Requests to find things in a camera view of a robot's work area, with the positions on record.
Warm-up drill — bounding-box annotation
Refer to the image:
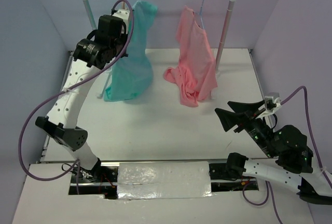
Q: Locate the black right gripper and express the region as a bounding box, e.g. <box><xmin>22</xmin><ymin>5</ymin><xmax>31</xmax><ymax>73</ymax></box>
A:
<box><xmin>212</xmin><ymin>99</ymin><xmax>276</xmax><ymax>156</ymax></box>

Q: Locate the blue wire hanger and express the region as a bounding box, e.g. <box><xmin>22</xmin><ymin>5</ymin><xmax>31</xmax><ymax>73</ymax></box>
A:
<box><xmin>194</xmin><ymin>0</ymin><xmax>205</xmax><ymax>30</ymax></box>

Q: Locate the teal t shirt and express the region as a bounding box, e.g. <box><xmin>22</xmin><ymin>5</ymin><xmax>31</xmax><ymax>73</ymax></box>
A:
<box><xmin>103</xmin><ymin>1</ymin><xmax>158</xmax><ymax>102</ymax></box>

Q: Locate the purple cable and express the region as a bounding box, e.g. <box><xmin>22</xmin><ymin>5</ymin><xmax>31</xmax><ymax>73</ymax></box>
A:
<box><xmin>242</xmin><ymin>86</ymin><xmax>332</xmax><ymax>224</ymax></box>
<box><xmin>17</xmin><ymin>0</ymin><xmax>135</xmax><ymax>182</ymax></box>

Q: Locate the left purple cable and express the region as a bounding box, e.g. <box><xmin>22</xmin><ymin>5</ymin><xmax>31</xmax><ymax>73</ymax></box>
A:
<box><xmin>17</xmin><ymin>0</ymin><xmax>135</xmax><ymax>182</ymax></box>

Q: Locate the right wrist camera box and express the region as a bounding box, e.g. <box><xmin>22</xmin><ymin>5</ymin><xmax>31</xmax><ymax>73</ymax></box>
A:
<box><xmin>264</xmin><ymin>92</ymin><xmax>281</xmax><ymax>116</ymax></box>

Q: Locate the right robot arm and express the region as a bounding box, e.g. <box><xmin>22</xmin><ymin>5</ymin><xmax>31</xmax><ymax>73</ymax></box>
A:
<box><xmin>215</xmin><ymin>101</ymin><xmax>331</xmax><ymax>205</ymax></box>

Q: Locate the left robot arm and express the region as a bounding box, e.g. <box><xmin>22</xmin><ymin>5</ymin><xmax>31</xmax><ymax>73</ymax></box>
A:
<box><xmin>35</xmin><ymin>9</ymin><xmax>132</xmax><ymax>182</ymax></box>

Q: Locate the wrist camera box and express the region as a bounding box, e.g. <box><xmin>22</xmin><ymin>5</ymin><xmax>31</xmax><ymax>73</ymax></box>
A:
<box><xmin>264</xmin><ymin>92</ymin><xmax>281</xmax><ymax>116</ymax></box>
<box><xmin>111</xmin><ymin>9</ymin><xmax>132</xmax><ymax>25</ymax></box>

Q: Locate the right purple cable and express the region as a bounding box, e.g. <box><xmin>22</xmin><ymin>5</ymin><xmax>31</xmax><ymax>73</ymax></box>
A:
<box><xmin>242</xmin><ymin>86</ymin><xmax>332</xmax><ymax>224</ymax></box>

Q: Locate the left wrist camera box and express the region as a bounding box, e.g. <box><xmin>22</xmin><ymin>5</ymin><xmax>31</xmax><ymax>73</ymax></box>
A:
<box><xmin>111</xmin><ymin>9</ymin><xmax>132</xmax><ymax>25</ymax></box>

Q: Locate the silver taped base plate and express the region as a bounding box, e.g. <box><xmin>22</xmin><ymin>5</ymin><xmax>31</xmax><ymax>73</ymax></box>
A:
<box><xmin>68</xmin><ymin>159</ymin><xmax>260</xmax><ymax>201</ymax></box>

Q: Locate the pink t shirt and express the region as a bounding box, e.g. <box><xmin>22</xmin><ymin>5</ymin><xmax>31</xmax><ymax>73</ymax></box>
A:
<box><xmin>163</xmin><ymin>6</ymin><xmax>217</xmax><ymax>107</ymax></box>

